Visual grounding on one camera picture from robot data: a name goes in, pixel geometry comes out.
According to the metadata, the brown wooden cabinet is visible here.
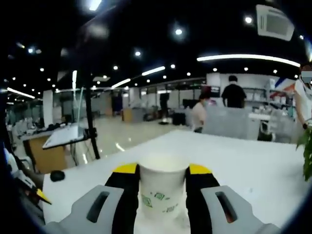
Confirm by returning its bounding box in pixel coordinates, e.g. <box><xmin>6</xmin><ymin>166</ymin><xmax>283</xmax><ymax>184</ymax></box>
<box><xmin>23</xmin><ymin>135</ymin><xmax>67</xmax><ymax>174</ymax></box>

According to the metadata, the curved ceiling light strip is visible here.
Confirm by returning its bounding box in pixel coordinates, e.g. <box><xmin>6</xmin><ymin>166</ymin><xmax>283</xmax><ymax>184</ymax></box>
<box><xmin>196</xmin><ymin>54</ymin><xmax>301</xmax><ymax>68</ymax></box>

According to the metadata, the small black object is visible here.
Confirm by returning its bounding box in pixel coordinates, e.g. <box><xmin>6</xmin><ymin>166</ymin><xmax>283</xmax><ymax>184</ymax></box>
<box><xmin>50</xmin><ymin>170</ymin><xmax>65</xmax><ymax>182</ymax></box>

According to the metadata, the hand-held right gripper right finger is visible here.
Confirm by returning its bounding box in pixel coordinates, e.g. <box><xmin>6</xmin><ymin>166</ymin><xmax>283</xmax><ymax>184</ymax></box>
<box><xmin>185</xmin><ymin>163</ymin><xmax>281</xmax><ymax>234</ymax></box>

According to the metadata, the long ceiling light strip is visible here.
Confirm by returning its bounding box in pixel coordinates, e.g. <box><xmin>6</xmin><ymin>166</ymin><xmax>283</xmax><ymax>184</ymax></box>
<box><xmin>89</xmin><ymin>0</ymin><xmax>102</xmax><ymax>12</ymax></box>

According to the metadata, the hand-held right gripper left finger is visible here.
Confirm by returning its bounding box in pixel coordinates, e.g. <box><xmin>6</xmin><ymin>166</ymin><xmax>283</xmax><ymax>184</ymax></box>
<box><xmin>45</xmin><ymin>162</ymin><xmax>141</xmax><ymax>234</ymax></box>

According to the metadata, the green potted plant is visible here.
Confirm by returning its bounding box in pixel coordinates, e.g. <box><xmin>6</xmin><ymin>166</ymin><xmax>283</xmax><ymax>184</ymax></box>
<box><xmin>296</xmin><ymin>126</ymin><xmax>312</xmax><ymax>182</ymax></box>

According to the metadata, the ceiling air conditioner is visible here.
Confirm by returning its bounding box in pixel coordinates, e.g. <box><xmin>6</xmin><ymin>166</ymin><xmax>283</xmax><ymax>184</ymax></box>
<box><xmin>255</xmin><ymin>4</ymin><xmax>295</xmax><ymax>41</ymax></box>

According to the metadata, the white table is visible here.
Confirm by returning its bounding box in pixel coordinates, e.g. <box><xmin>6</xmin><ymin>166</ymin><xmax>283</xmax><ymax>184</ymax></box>
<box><xmin>42</xmin><ymin>130</ymin><xmax>308</xmax><ymax>234</ymax></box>

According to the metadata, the small brown box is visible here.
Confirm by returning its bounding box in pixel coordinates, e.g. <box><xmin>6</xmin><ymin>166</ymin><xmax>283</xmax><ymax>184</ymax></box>
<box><xmin>121</xmin><ymin>108</ymin><xmax>134</xmax><ymax>121</ymax></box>

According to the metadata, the grey partition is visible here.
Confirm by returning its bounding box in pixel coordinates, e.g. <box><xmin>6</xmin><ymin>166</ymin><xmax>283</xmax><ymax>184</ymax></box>
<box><xmin>203</xmin><ymin>107</ymin><xmax>249</xmax><ymax>139</ymax></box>

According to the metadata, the white paper cup green print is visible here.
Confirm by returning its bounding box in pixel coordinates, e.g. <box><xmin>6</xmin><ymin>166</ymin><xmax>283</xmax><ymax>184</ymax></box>
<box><xmin>137</xmin><ymin>155</ymin><xmax>190</xmax><ymax>220</ymax></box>

